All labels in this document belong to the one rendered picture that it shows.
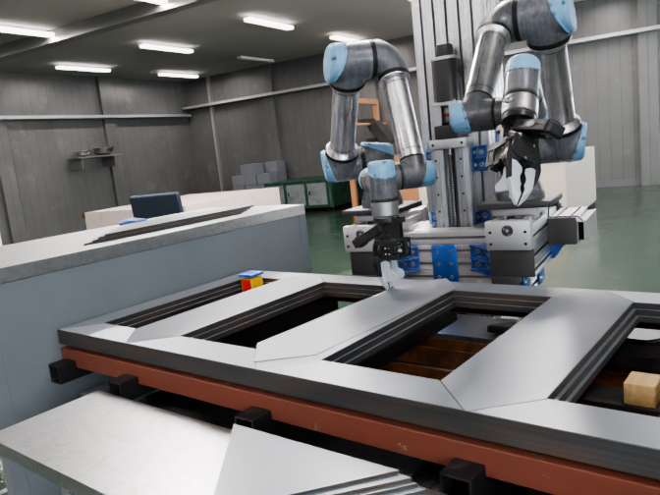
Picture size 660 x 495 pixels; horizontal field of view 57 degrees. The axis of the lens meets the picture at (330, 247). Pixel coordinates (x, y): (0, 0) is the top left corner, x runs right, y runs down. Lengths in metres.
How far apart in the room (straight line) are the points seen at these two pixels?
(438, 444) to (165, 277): 1.27
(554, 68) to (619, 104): 10.64
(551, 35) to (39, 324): 1.58
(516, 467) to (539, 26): 1.19
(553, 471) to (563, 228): 1.29
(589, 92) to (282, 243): 10.52
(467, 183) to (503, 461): 1.36
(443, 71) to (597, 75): 10.43
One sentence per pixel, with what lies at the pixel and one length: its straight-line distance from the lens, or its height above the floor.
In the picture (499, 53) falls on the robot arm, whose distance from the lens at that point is 1.70.
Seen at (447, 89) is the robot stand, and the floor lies 1.42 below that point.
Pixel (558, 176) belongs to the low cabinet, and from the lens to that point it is 7.58.
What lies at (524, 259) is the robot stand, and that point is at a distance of 1.94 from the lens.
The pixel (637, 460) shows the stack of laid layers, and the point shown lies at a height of 0.84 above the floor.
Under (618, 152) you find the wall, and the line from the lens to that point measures 12.51.
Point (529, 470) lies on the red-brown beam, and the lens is 0.96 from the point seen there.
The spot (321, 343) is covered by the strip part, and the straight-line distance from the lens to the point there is 1.32.
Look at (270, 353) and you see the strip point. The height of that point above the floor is 0.86.
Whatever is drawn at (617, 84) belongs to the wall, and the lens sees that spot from 12.51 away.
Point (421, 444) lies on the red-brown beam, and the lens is 1.03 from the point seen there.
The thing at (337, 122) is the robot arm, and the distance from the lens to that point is 2.03.
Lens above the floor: 1.26
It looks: 9 degrees down
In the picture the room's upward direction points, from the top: 6 degrees counter-clockwise
